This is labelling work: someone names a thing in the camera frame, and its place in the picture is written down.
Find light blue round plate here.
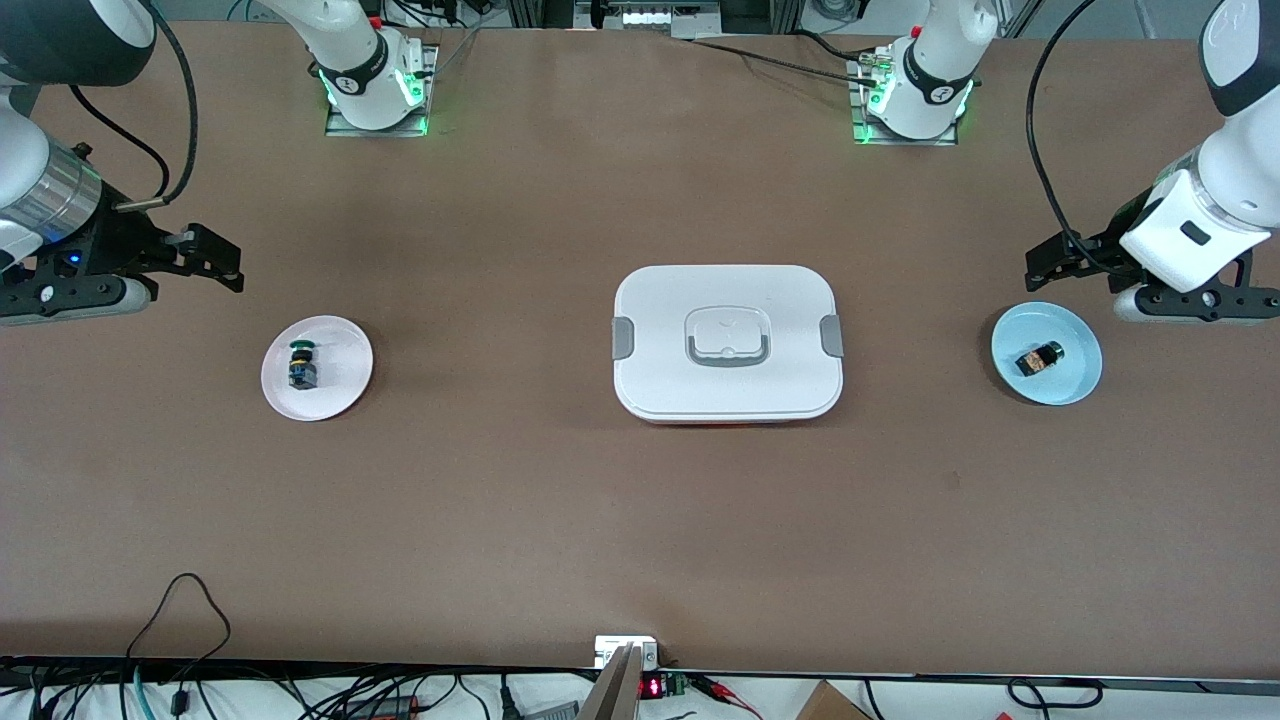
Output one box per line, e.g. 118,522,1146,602
991,301,1103,407

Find white round plate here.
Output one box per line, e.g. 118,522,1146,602
261,315,374,422

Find white lunch box grey clips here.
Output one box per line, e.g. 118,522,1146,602
612,264,844,426

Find black power adapter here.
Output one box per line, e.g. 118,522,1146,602
345,695,426,720

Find brown cardboard box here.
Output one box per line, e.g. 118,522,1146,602
795,680,873,720

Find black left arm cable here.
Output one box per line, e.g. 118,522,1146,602
1026,0,1141,281

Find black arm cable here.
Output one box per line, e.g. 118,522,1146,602
1026,0,1141,281
65,0,199,212

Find green push button switch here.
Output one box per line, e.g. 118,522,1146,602
287,338,321,393

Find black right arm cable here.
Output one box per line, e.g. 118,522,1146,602
65,0,199,212

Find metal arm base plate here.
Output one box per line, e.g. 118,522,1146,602
325,45,439,138
850,55,961,147

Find thin black looped cable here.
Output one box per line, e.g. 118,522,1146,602
125,572,233,691

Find black cable across table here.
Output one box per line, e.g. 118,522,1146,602
680,35,891,86

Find aluminium extrusion frame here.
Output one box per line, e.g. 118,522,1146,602
505,0,801,36

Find black flat loop cable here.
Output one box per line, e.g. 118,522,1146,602
1008,678,1104,709

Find tangled black cables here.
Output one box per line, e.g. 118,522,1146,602
0,662,601,720

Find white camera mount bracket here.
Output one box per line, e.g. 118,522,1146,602
594,635,661,669

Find red and black wire leads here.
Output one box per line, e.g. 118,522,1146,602
690,675,766,719

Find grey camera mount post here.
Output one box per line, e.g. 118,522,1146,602
575,645,646,720

